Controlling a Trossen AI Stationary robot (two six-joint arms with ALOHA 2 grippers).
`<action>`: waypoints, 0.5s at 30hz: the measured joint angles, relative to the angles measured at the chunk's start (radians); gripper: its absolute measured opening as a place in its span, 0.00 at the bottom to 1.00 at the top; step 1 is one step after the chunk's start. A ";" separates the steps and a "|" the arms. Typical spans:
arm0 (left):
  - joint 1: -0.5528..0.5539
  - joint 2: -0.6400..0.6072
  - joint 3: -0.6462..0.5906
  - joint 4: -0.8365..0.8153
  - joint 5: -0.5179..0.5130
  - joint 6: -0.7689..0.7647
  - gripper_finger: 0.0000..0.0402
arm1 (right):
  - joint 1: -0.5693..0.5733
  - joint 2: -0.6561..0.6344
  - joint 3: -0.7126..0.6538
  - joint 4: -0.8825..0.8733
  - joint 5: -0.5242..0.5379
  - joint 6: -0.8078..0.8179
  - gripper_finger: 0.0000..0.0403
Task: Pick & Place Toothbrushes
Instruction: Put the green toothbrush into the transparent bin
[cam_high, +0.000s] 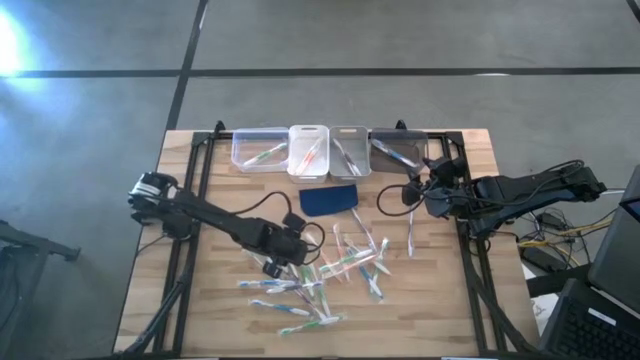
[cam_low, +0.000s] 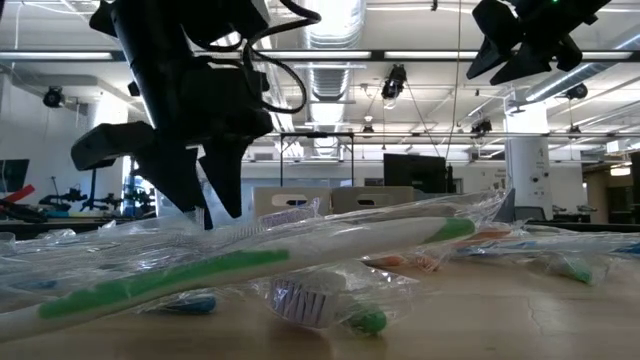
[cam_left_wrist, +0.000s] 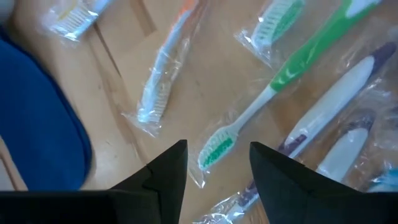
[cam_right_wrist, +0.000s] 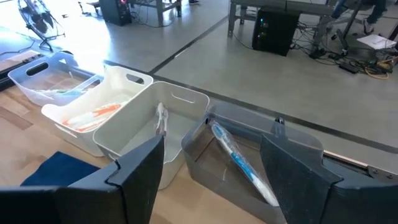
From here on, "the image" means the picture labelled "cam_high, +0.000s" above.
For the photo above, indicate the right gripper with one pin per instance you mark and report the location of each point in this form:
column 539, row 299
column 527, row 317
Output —
column 442, row 182

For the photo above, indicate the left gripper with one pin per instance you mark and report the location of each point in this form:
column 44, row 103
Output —
column 280, row 245

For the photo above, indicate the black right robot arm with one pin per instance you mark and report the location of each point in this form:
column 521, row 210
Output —
column 525, row 192

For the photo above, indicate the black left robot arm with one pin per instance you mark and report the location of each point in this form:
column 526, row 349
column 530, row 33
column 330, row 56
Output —
column 210, row 215

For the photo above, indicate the dark grey plastic bin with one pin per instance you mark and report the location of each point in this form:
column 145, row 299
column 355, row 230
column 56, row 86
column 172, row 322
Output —
column 385, row 162

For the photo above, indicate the dark blue cloth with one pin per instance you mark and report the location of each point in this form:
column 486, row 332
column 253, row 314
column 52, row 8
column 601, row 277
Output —
column 327, row 200

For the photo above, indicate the light grey plastic bin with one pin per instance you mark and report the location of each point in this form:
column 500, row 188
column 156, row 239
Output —
column 362, row 145

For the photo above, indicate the white plastic bin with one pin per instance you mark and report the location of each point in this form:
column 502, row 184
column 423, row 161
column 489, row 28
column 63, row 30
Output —
column 322, row 167

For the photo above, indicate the clear plastic bin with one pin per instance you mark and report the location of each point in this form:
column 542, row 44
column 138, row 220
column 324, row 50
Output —
column 250, row 140

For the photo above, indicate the small black power adapter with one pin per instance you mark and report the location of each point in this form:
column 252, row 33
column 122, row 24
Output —
column 552, row 221

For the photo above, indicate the black power brick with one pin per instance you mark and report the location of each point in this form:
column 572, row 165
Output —
column 542, row 260

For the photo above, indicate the white paper sheet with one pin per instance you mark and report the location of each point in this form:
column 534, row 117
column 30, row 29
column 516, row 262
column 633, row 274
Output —
column 542, row 307

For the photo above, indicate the black laptop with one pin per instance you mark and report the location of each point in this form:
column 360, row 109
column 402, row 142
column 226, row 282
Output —
column 590, row 330

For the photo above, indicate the black floor stand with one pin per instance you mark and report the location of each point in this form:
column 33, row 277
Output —
column 30, row 240

